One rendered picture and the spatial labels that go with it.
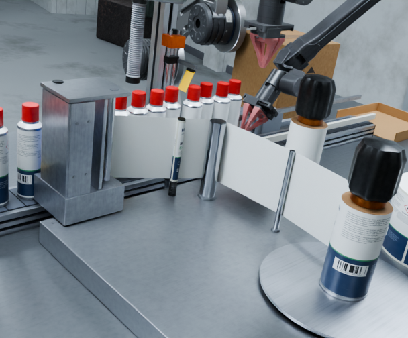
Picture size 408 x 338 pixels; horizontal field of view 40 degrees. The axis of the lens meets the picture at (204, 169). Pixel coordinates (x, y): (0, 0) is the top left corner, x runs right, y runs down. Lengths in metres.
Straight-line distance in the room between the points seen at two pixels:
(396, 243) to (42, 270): 0.71
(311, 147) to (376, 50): 3.37
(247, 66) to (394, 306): 1.24
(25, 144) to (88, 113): 0.18
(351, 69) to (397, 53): 0.46
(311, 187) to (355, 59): 3.71
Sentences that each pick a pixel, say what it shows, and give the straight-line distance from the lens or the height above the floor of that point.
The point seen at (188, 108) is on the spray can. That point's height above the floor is 1.03.
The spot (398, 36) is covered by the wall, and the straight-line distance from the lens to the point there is 4.55.
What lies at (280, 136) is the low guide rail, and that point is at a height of 0.91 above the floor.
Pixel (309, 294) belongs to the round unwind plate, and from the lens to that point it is 1.05.
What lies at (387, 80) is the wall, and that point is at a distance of 4.61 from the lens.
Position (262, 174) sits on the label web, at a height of 0.99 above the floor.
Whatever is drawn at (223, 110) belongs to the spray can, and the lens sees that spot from 1.51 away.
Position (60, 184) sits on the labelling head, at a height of 0.96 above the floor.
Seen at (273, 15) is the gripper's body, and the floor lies 1.30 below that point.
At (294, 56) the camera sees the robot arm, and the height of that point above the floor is 1.15.
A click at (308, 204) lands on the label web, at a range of 1.17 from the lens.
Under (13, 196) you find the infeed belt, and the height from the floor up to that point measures 0.88.
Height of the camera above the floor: 1.47
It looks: 24 degrees down
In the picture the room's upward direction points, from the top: 8 degrees clockwise
